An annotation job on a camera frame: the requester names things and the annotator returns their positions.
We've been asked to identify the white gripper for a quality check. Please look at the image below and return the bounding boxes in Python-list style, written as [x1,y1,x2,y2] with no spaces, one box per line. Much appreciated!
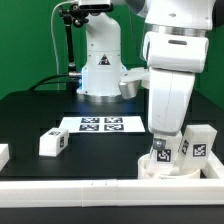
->
[148,69,195,150]

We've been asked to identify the white round stool seat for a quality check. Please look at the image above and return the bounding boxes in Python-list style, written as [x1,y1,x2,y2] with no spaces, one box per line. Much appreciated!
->
[138,154,200,179]

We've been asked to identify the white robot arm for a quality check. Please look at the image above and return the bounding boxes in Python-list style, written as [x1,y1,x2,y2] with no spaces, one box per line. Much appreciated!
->
[78,0,217,150]

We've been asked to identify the white front fence bar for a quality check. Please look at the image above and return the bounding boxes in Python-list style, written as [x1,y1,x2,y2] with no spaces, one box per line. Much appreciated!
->
[0,179,224,208]

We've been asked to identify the white marker sheet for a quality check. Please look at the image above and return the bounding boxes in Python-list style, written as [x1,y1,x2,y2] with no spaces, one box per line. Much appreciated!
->
[59,116,145,133]

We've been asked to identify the white left fence bar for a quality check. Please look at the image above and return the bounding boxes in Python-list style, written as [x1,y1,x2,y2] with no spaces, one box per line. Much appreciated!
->
[0,144,9,171]

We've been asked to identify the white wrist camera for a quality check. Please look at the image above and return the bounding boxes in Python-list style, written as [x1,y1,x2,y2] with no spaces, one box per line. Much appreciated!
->
[142,31,209,73]

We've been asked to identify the black cables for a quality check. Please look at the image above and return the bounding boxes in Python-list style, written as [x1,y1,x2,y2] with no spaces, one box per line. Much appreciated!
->
[27,73,82,92]

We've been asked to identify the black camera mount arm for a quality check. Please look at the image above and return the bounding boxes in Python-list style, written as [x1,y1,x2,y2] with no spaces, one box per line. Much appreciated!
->
[59,4,88,94]

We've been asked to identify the white camera on mount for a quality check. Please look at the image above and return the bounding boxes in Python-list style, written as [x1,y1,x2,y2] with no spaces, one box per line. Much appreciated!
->
[78,0,113,12]

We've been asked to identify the white cable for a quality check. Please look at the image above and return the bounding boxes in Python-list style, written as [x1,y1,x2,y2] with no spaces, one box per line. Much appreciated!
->
[50,0,80,91]

